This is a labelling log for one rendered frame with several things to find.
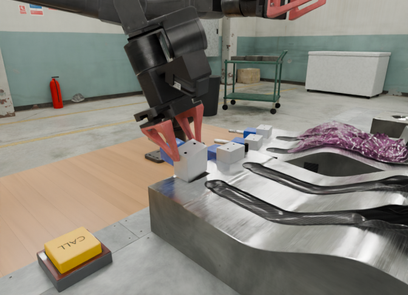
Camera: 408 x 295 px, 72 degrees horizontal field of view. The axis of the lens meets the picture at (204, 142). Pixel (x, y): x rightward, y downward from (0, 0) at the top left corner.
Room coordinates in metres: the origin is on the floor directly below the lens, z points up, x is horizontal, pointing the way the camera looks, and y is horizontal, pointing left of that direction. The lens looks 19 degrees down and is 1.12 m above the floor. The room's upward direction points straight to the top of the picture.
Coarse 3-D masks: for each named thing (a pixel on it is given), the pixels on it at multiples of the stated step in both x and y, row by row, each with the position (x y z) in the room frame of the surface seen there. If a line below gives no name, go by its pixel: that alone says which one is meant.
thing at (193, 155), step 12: (168, 144) 0.48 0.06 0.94; (180, 144) 0.48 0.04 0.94; (192, 144) 0.46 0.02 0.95; (204, 144) 0.46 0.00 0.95; (168, 156) 0.47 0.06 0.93; (180, 156) 0.43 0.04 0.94; (192, 156) 0.43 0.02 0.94; (204, 156) 0.46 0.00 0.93; (180, 168) 0.44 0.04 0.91; (192, 168) 0.44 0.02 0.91; (204, 168) 0.46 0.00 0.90
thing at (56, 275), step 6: (102, 246) 0.36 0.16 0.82; (42, 252) 0.34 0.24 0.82; (108, 252) 0.34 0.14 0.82; (42, 258) 0.33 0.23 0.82; (96, 258) 0.33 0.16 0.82; (48, 264) 0.32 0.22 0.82; (84, 264) 0.32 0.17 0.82; (54, 270) 0.31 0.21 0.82; (72, 270) 0.31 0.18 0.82; (54, 276) 0.30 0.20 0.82; (60, 276) 0.30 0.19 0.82
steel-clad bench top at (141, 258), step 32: (128, 224) 0.44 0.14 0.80; (128, 256) 0.36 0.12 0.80; (160, 256) 0.36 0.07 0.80; (0, 288) 0.30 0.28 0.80; (32, 288) 0.30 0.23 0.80; (96, 288) 0.30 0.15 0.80; (128, 288) 0.30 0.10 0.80; (160, 288) 0.30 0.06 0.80; (192, 288) 0.30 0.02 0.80; (224, 288) 0.30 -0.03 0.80
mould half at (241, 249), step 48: (192, 192) 0.40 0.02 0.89; (288, 192) 0.41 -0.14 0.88; (384, 192) 0.33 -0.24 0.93; (192, 240) 0.35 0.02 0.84; (240, 240) 0.29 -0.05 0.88; (288, 240) 0.27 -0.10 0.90; (336, 240) 0.24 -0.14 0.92; (384, 240) 0.23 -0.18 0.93; (240, 288) 0.29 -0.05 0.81; (288, 288) 0.24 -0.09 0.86; (336, 288) 0.21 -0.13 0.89; (384, 288) 0.19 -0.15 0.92
